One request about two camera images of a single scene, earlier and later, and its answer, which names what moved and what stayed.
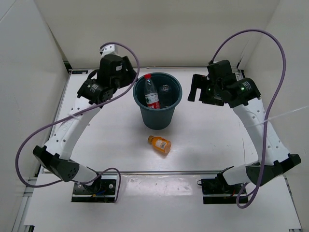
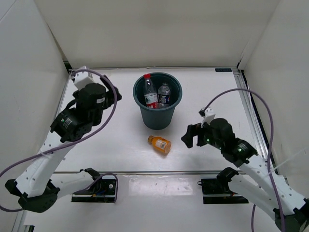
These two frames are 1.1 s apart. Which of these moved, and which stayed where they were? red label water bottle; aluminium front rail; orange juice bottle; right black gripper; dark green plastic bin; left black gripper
Moved: left black gripper; right black gripper
Stayed: dark green plastic bin; orange juice bottle; aluminium front rail; red label water bottle
